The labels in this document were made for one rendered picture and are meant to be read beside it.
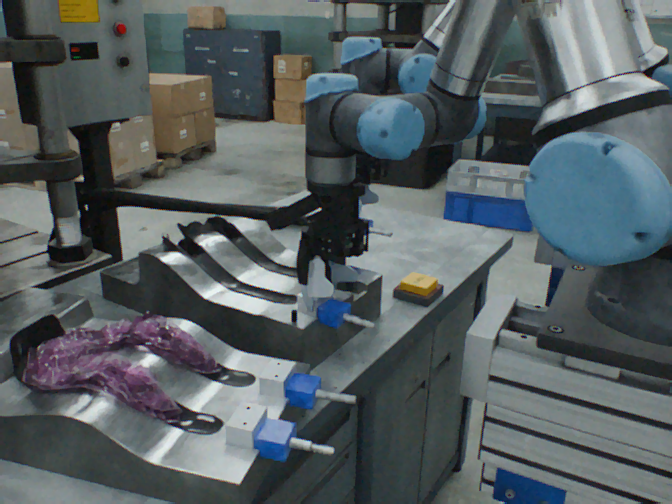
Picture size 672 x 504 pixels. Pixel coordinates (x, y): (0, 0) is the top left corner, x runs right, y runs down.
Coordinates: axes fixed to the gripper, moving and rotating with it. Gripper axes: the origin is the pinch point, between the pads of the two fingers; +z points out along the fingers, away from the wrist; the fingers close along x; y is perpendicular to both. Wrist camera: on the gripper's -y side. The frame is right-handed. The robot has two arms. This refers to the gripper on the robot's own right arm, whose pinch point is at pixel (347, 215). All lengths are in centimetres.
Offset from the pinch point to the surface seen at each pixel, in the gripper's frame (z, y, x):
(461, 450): 86, 16, 46
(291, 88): 51, -407, 527
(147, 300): 11.4, -21.8, -36.1
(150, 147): 66, -331, 228
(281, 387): 8, 20, -48
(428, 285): 11.4, 19.2, 0.8
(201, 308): 8.9, -7.5, -36.1
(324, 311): 4.8, 15.2, -31.3
